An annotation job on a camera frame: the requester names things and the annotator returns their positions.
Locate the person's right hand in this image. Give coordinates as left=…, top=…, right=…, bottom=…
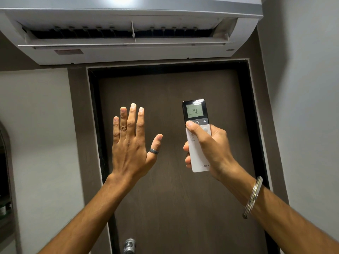
left=183, top=121, right=238, bottom=181

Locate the person's left forearm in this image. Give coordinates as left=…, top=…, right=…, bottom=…
left=38, top=173, right=133, bottom=254

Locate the silver metal bangle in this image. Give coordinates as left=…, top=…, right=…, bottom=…
left=243, top=176, right=263, bottom=219

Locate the dark brown wooden door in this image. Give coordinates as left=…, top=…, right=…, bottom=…
left=97, top=69, right=269, bottom=254

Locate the white wall air conditioner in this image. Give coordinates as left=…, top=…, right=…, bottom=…
left=0, top=0, right=264, bottom=65

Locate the person's left hand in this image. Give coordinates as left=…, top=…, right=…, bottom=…
left=107, top=103, right=163, bottom=181

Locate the white air conditioner remote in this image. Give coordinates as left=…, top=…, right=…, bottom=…
left=182, top=99, right=212, bottom=173

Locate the silver door handle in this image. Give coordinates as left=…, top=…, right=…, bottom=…
left=123, top=238, right=137, bottom=254

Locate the person's right forearm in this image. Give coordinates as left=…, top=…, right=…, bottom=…
left=218, top=161, right=339, bottom=254

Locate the black door frame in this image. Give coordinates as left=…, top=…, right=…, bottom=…
left=87, top=60, right=281, bottom=254

